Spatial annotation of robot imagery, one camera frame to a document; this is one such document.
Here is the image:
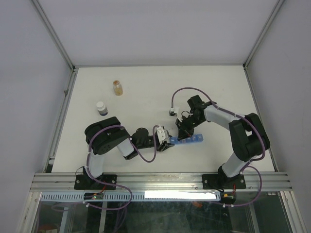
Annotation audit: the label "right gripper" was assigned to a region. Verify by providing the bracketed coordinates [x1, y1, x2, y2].
[175, 114, 204, 141]

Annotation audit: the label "blue weekly pill organizer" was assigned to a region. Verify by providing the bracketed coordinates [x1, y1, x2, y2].
[169, 134, 204, 145]

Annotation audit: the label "clear bottle orange pills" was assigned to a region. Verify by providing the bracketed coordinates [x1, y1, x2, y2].
[113, 83, 123, 96]

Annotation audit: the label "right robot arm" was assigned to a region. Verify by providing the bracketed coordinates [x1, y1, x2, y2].
[175, 95, 270, 191]

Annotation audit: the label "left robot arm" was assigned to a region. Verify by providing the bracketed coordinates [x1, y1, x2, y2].
[84, 116, 174, 189]

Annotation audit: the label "white capped pill bottle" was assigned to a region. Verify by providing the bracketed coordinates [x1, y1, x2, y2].
[96, 101, 108, 116]

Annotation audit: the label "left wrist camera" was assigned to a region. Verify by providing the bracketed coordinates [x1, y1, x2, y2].
[155, 125, 170, 141]

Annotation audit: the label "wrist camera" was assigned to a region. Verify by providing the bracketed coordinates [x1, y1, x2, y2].
[155, 125, 170, 141]
[169, 107, 183, 122]

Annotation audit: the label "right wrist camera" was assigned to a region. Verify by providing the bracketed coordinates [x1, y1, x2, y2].
[169, 107, 183, 122]

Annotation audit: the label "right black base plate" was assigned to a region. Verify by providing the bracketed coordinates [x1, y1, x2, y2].
[202, 174, 246, 192]

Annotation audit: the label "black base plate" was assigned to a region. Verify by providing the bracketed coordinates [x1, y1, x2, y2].
[202, 174, 246, 192]
[74, 174, 117, 190]

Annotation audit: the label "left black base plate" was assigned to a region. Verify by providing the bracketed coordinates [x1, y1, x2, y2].
[74, 174, 117, 190]

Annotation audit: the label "aluminium mounting rail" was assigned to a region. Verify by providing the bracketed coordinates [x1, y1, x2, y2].
[30, 171, 293, 192]

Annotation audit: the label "grey slotted cable duct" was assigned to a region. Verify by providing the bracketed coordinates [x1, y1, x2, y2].
[41, 191, 221, 202]

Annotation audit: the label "right aluminium frame post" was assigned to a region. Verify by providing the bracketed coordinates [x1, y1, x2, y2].
[242, 0, 286, 69]

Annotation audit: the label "aluminium frame post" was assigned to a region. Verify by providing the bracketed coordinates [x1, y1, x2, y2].
[30, 0, 75, 71]
[242, 0, 286, 69]

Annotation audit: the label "left aluminium frame post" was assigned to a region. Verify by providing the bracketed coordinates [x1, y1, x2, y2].
[30, 0, 75, 71]

